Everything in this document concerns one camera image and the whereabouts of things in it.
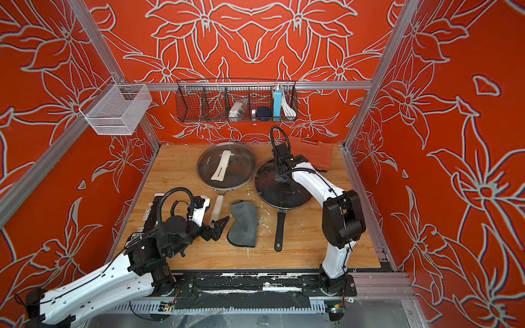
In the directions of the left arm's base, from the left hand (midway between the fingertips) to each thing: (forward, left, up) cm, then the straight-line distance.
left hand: (219, 210), depth 71 cm
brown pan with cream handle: (+3, +3, -9) cm, 10 cm away
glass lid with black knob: (+21, -22, -20) cm, 36 cm away
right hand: (+24, -22, -8) cm, 33 cm away
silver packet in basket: (+47, -2, +11) cm, 48 cm away
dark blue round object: (+48, -13, +8) cm, 51 cm away
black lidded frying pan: (+3, -22, -11) cm, 25 cm away
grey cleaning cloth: (0, -8, -18) cm, 20 cm away
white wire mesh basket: (+42, +55, +12) cm, 70 cm away
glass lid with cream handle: (+26, +3, -7) cm, 27 cm away
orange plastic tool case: (+46, -43, -15) cm, 65 cm away
